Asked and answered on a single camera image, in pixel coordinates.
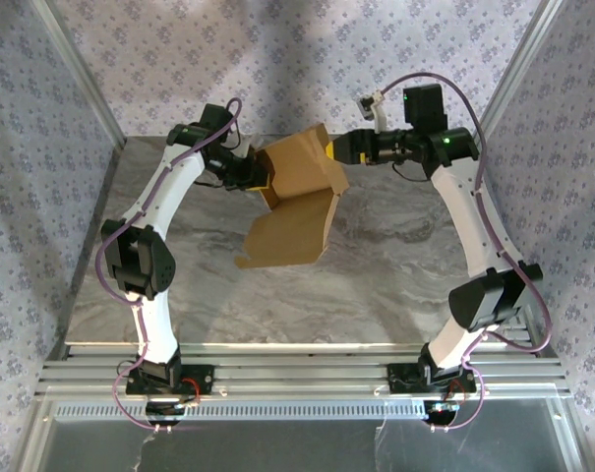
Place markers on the brown cardboard box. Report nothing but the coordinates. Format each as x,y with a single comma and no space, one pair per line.
292,231

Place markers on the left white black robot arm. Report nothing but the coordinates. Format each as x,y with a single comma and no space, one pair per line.
152,324

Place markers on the shiny metal sheet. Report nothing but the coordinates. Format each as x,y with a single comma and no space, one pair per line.
277,447

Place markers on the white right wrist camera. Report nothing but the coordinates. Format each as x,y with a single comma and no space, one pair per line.
368,105

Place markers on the aluminium frame post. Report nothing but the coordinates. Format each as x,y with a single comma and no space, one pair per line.
83,74
516,74

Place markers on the aluminium rail base frame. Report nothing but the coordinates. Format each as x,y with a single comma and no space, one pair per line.
297,366

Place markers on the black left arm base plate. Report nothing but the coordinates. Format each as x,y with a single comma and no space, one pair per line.
198,381

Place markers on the aluminium side rail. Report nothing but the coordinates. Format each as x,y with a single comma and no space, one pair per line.
518,336

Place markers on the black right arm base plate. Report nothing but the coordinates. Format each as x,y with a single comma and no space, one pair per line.
400,381

